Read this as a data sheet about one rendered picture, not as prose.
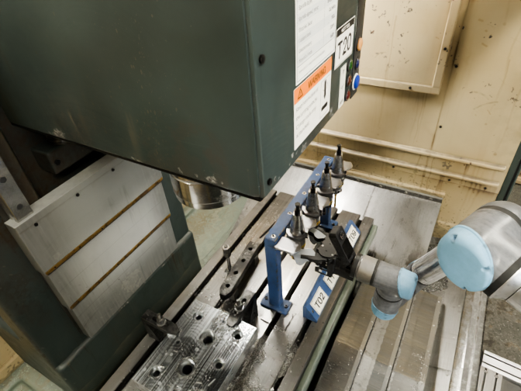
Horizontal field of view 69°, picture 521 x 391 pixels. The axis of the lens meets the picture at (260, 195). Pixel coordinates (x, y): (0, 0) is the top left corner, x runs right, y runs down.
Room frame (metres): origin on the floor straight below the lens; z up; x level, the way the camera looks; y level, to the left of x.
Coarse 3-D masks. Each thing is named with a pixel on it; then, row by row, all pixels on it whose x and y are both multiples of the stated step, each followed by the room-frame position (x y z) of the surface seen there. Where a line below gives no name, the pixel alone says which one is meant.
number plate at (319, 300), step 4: (320, 288) 0.78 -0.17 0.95; (316, 292) 0.76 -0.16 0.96; (320, 292) 0.76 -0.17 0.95; (324, 292) 0.77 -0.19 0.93; (316, 296) 0.75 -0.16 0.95; (320, 296) 0.75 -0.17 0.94; (324, 296) 0.76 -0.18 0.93; (312, 300) 0.73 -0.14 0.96; (316, 300) 0.74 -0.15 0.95; (320, 300) 0.74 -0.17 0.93; (324, 300) 0.75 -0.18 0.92; (312, 304) 0.72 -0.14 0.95; (316, 304) 0.72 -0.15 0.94; (320, 304) 0.73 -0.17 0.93; (324, 304) 0.74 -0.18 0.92; (316, 308) 0.71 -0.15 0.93; (320, 308) 0.72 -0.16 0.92; (316, 312) 0.71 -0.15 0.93; (320, 312) 0.71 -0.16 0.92
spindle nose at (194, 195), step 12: (180, 180) 0.59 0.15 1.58; (180, 192) 0.60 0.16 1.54; (192, 192) 0.58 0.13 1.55; (204, 192) 0.57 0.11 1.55; (216, 192) 0.58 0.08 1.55; (228, 192) 0.59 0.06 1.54; (192, 204) 0.58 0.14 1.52; (204, 204) 0.58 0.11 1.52; (216, 204) 0.58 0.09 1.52; (228, 204) 0.59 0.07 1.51
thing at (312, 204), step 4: (308, 192) 0.88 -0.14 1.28; (312, 192) 0.87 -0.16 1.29; (316, 192) 0.87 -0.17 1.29; (308, 196) 0.87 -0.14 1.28; (312, 196) 0.86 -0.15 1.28; (316, 196) 0.87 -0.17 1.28; (308, 200) 0.87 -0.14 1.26; (312, 200) 0.86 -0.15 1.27; (316, 200) 0.86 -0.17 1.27; (308, 204) 0.87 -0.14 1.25; (312, 204) 0.86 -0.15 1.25; (316, 204) 0.86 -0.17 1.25; (308, 208) 0.86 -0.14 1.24; (312, 208) 0.86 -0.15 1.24; (316, 208) 0.86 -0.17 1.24; (312, 212) 0.85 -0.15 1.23
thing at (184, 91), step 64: (0, 0) 0.69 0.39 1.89; (64, 0) 0.60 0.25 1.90; (128, 0) 0.53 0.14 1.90; (192, 0) 0.48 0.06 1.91; (256, 0) 0.46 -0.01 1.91; (0, 64) 0.74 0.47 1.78; (64, 64) 0.63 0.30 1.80; (128, 64) 0.55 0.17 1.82; (192, 64) 0.49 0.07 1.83; (256, 64) 0.45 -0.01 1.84; (320, 64) 0.62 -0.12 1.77; (64, 128) 0.67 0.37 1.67; (128, 128) 0.57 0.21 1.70; (192, 128) 0.50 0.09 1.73; (256, 128) 0.45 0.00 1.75; (320, 128) 0.63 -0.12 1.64; (256, 192) 0.45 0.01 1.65
